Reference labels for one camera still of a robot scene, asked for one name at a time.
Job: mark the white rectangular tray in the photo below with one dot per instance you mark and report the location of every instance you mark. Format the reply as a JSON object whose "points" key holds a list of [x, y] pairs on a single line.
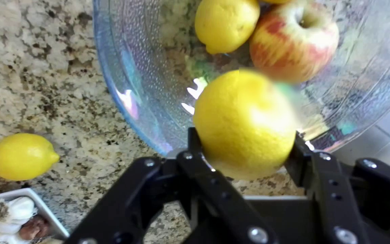
{"points": [[40, 205]]}

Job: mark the white garlic bulbs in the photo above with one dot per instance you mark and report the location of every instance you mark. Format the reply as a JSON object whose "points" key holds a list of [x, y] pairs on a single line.
{"points": [[16, 211]]}

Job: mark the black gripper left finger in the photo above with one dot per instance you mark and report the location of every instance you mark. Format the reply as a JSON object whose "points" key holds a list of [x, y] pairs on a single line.
{"points": [[212, 194]]}

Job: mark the small brown onion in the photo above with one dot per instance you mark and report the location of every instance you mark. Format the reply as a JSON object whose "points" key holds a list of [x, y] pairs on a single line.
{"points": [[34, 227]]}

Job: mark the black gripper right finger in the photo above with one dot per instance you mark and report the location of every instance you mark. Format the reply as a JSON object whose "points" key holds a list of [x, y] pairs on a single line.
{"points": [[338, 194]]}

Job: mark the clear glass bowl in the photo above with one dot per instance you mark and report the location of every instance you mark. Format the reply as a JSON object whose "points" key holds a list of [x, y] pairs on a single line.
{"points": [[149, 68]]}

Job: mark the red yellow apple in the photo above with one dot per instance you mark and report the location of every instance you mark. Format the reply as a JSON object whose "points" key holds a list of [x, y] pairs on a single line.
{"points": [[294, 43]]}

